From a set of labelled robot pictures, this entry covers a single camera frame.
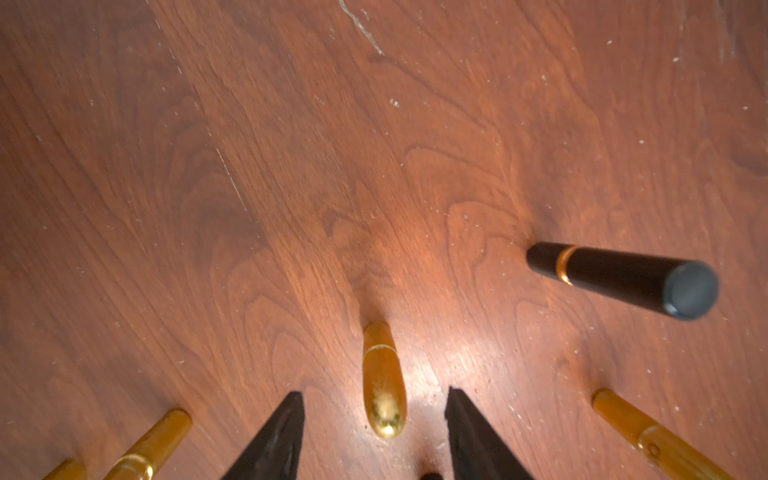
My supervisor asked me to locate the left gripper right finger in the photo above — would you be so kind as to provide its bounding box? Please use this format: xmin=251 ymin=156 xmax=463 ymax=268
xmin=445 ymin=387 xmax=533 ymax=480

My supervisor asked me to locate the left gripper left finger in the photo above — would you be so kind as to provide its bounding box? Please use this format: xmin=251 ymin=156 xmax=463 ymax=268
xmin=222 ymin=391 xmax=305 ymax=480

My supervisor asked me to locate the gold lipstick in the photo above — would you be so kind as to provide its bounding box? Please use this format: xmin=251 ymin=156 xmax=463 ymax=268
xmin=43 ymin=459 xmax=88 ymax=480
xmin=362 ymin=321 xmax=407 ymax=439
xmin=592 ymin=389 xmax=733 ymax=479

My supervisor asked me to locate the gold lipstick cap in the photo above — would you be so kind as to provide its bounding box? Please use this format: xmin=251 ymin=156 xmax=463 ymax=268
xmin=105 ymin=408 xmax=193 ymax=480

